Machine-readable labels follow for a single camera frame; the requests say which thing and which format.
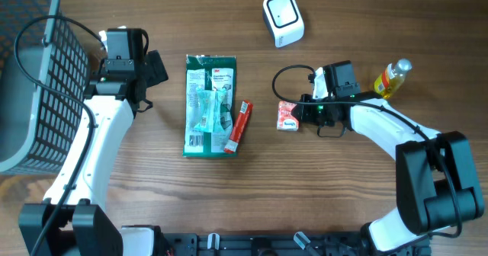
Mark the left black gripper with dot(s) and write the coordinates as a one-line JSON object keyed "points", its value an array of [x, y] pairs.
{"points": [[154, 68]]}

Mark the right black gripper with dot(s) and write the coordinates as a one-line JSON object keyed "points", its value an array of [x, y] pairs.
{"points": [[305, 115]]}

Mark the small orange white box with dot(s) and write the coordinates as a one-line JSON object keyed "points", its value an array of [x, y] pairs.
{"points": [[286, 121]]}

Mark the green white wipes packet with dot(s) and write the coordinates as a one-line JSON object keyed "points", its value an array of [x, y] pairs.
{"points": [[208, 73]]}

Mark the yellow dish soap bottle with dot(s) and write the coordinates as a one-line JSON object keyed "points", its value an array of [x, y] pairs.
{"points": [[390, 80]]}

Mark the red stick sachet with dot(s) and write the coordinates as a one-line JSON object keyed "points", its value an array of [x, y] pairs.
{"points": [[239, 127]]}

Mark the clear teal small packet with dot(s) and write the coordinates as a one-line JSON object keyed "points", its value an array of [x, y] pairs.
{"points": [[210, 103]]}

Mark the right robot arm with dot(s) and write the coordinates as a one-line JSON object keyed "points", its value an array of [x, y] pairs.
{"points": [[437, 187]]}

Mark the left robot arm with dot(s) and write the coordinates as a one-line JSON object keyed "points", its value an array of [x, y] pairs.
{"points": [[71, 219]]}

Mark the white barcode scanner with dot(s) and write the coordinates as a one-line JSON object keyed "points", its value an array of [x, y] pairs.
{"points": [[283, 20]]}

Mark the grey plastic mesh basket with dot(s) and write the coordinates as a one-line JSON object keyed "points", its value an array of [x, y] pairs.
{"points": [[43, 74]]}

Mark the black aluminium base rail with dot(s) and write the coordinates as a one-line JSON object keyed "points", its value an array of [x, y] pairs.
{"points": [[267, 244]]}

